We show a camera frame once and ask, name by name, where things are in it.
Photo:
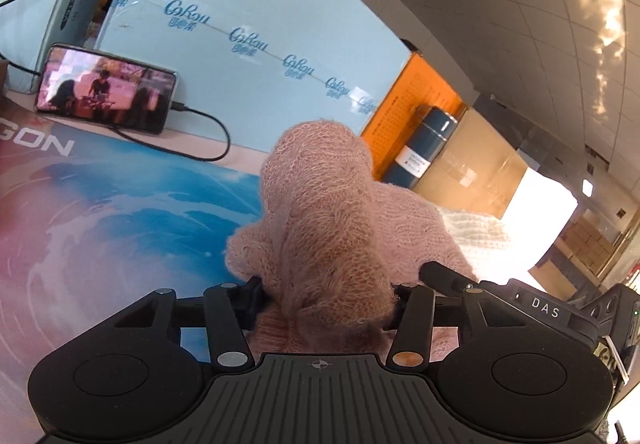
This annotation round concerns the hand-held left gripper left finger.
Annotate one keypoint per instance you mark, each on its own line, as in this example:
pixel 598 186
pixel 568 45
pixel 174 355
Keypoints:
pixel 227 319

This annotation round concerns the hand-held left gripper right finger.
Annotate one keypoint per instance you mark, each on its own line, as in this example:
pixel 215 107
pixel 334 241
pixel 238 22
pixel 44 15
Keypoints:
pixel 417 319

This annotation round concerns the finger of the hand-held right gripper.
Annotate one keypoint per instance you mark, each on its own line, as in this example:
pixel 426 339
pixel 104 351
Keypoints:
pixel 447 274

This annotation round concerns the pink knitted sweater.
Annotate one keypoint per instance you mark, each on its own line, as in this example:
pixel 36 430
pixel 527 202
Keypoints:
pixel 325 224

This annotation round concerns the white knitted cloth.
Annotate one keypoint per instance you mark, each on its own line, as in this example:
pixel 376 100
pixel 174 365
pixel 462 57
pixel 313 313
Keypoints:
pixel 480 239

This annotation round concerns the stack of cardboard boxes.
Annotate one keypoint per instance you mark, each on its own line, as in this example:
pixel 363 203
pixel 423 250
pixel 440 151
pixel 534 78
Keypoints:
pixel 585 249

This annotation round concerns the brown cardboard box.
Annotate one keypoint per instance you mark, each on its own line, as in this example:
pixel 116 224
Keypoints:
pixel 475 163

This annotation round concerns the dark blue vacuum bottle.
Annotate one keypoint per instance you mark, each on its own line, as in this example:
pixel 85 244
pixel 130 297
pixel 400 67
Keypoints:
pixel 417 148

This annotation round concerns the printed desk mat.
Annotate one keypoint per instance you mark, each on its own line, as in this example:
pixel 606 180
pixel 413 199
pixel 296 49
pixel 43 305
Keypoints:
pixel 100 224

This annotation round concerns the orange box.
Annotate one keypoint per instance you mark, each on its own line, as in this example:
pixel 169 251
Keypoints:
pixel 410 93

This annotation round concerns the smartphone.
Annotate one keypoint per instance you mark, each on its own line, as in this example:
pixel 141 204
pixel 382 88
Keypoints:
pixel 105 88

